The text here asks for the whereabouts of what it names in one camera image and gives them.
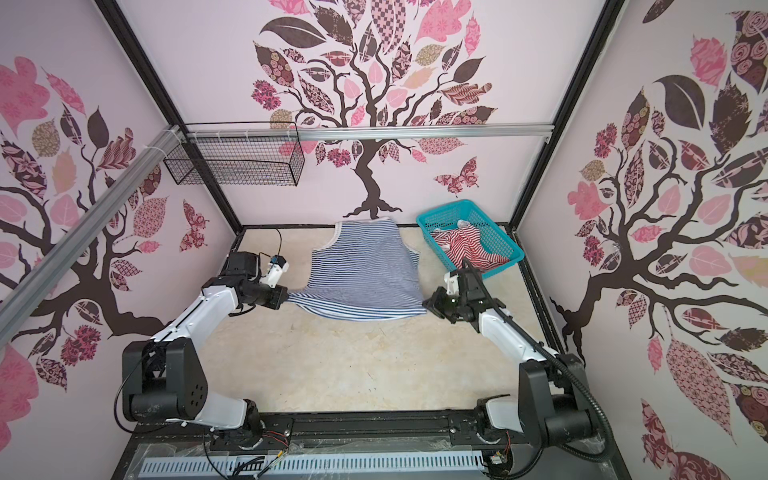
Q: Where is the blue white striped tank top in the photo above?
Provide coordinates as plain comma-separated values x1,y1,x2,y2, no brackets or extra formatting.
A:
288,218,425,322

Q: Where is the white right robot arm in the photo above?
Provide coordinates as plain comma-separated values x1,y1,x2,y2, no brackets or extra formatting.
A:
423,265,609,448

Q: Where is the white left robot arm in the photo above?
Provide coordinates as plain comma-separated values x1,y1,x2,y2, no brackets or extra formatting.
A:
117,251,289,439

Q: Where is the red white striped tank top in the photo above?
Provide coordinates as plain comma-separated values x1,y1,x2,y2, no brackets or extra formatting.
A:
430,220,509,273

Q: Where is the teal plastic basket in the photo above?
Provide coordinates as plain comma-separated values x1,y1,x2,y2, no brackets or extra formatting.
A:
417,200,525,279

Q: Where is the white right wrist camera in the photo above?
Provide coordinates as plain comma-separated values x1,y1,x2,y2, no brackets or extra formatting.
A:
443,272,460,297

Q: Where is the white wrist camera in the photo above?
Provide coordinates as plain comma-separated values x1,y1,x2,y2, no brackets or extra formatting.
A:
260,255,290,288
443,272,460,297

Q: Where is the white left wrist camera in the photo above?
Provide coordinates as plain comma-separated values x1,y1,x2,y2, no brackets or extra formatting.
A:
260,255,290,288

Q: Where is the black corrugated cable conduit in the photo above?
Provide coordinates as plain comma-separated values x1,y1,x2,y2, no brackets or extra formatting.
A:
461,260,616,463

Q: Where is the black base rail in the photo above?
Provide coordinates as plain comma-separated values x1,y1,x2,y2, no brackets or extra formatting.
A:
203,406,601,451

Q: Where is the black wire mesh basket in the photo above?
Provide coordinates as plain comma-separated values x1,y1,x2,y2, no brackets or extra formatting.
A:
164,120,305,187

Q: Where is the white slotted cable duct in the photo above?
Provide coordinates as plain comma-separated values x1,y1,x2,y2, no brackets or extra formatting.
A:
134,451,486,479

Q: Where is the aluminium rail back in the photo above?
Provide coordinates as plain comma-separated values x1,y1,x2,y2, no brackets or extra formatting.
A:
185,123,554,141

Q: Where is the aluminium rail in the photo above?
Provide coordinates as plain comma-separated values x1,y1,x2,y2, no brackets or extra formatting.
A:
185,123,554,141
1,125,183,345

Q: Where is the aluminium rail left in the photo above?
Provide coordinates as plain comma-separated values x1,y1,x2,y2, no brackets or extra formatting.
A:
1,125,183,345

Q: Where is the black corner frame post left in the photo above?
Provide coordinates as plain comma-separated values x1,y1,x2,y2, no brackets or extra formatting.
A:
94,0,244,235

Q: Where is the black corner frame post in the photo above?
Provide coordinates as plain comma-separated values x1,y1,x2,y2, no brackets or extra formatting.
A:
94,0,244,235
507,0,626,233

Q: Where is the black corner frame post right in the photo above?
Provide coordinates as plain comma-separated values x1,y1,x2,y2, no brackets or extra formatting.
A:
507,0,626,233

